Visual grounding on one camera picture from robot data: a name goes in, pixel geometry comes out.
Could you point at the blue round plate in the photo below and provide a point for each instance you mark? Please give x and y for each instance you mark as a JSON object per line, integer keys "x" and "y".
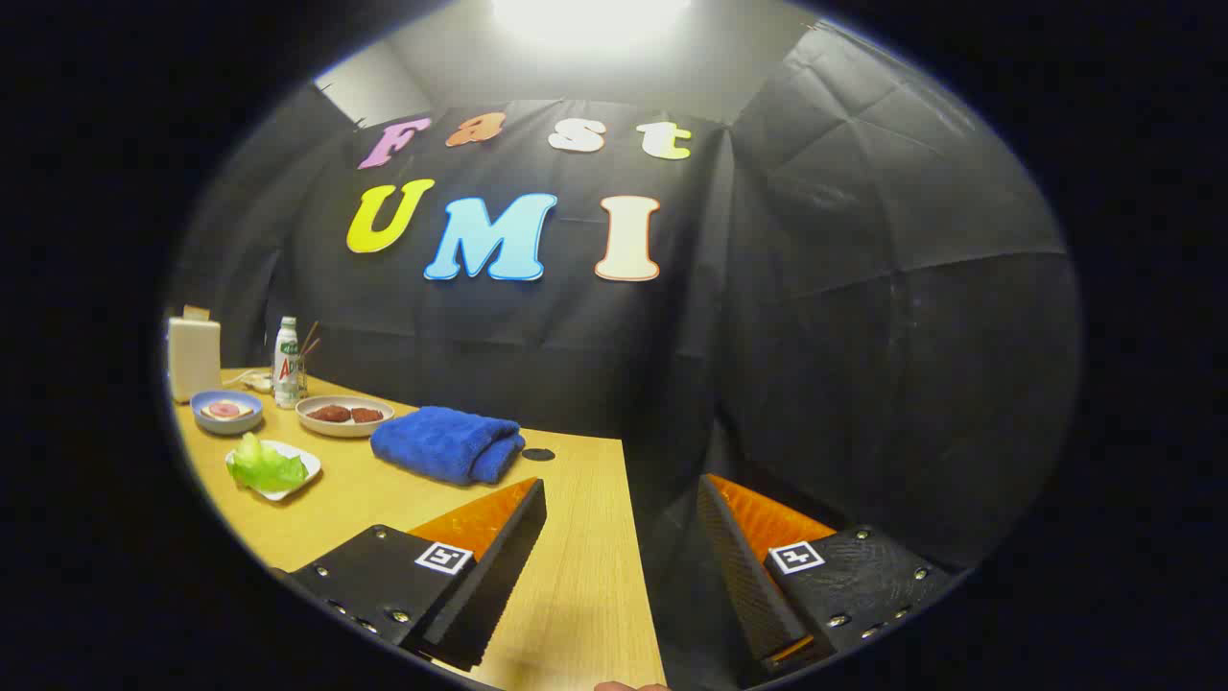
{"x": 226, "y": 428}

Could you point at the white plastic drink bottle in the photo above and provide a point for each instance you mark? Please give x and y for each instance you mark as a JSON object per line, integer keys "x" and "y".
{"x": 286, "y": 374}

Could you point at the folded blue towel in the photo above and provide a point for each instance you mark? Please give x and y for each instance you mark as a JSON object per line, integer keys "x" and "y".
{"x": 441, "y": 443}

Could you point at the brown meat piece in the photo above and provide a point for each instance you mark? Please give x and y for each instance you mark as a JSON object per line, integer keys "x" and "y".
{"x": 366, "y": 416}
{"x": 329, "y": 414}

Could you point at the toast slice with crust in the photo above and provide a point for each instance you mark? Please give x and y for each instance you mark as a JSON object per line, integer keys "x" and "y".
{"x": 246, "y": 413}

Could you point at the white divided condiment dish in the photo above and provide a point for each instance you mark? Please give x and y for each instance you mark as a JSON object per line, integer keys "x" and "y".
{"x": 259, "y": 382}

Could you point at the beige round plate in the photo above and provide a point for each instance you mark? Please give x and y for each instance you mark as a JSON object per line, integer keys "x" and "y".
{"x": 336, "y": 430}

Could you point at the white square plate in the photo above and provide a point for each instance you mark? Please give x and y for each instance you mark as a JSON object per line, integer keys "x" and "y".
{"x": 312, "y": 468}

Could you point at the pink ham slice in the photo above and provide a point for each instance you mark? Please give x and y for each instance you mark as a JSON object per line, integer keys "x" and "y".
{"x": 224, "y": 410}

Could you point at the black backdrop cloth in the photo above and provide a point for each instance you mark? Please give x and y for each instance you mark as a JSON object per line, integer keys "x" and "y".
{"x": 863, "y": 336}

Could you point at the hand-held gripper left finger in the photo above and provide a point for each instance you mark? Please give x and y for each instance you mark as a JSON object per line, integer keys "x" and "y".
{"x": 499, "y": 566}

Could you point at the cream white toaster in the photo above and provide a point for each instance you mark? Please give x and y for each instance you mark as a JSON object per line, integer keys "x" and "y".
{"x": 195, "y": 360}

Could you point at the green lettuce leaf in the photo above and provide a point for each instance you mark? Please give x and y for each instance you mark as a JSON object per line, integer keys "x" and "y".
{"x": 264, "y": 468}

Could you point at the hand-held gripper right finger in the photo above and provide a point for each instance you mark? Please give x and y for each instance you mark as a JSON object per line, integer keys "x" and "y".
{"x": 743, "y": 576}

